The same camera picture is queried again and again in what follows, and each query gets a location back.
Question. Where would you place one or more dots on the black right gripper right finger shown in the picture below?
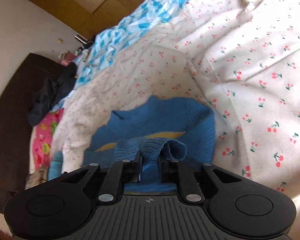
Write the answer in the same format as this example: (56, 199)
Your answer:
(178, 173)

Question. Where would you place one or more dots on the teal knit garment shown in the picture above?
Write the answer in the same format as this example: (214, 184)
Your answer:
(55, 169)

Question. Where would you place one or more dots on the blue white checkered quilt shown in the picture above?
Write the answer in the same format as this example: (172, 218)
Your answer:
(107, 44)

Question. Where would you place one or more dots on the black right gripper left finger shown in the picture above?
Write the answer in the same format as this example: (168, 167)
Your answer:
(119, 174)

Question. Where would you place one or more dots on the pink cartoon print pillow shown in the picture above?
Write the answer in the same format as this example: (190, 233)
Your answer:
(40, 147)

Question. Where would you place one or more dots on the dark wooden headboard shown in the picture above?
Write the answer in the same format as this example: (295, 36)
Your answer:
(15, 130)

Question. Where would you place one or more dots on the dark navy jacket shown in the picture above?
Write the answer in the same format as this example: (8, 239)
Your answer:
(51, 93)

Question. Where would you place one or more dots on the blue striped knit sweater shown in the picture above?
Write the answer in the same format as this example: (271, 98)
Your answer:
(179, 128)

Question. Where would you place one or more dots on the brown striped cloth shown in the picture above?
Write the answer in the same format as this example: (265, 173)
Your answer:
(38, 177)

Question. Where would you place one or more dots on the white cherry print bedsheet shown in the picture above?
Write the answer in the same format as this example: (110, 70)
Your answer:
(239, 57)

